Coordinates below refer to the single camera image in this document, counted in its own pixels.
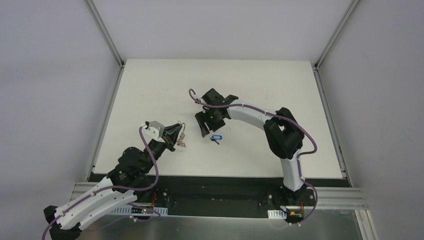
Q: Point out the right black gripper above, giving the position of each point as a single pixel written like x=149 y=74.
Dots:
x=210 y=117

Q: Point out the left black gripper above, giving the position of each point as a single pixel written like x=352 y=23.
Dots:
x=167 y=139

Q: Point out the silver metal keyring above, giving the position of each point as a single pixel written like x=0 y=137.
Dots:
x=181 y=136

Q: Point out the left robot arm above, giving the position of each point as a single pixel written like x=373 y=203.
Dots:
x=135 y=175

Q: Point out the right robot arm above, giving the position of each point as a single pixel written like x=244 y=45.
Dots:
x=283 y=134

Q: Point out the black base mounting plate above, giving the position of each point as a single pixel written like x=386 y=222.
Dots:
x=224 y=197

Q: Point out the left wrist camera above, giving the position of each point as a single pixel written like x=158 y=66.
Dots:
x=154 y=130

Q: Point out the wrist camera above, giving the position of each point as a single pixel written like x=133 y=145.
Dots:
x=198 y=100
x=154 y=130

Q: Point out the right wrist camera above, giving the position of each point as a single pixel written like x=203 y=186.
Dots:
x=198 y=100

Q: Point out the aluminium front rail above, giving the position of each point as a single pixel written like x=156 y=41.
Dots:
x=327 y=198

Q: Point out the left aluminium frame post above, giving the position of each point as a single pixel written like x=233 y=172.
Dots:
x=104 y=32

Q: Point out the aluminium frame post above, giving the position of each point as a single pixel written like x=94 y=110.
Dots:
x=353 y=4
x=104 y=32

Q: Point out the right aluminium frame post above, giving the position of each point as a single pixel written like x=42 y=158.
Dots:
x=353 y=4

